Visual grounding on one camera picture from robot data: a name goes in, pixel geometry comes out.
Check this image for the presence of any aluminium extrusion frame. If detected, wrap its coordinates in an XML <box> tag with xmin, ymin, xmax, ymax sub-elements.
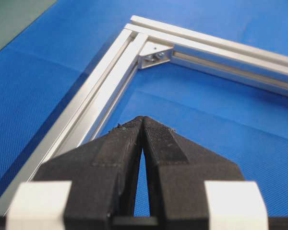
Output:
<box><xmin>0</xmin><ymin>16</ymin><xmax>288</xmax><ymax>216</ymax></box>

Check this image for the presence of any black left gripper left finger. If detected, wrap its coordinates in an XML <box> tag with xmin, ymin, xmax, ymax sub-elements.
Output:
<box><xmin>34</xmin><ymin>116</ymin><xmax>143</xmax><ymax>230</ymax></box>

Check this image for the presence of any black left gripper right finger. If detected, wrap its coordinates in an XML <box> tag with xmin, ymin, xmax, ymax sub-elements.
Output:
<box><xmin>143</xmin><ymin>116</ymin><xmax>244</xmax><ymax>230</ymax></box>

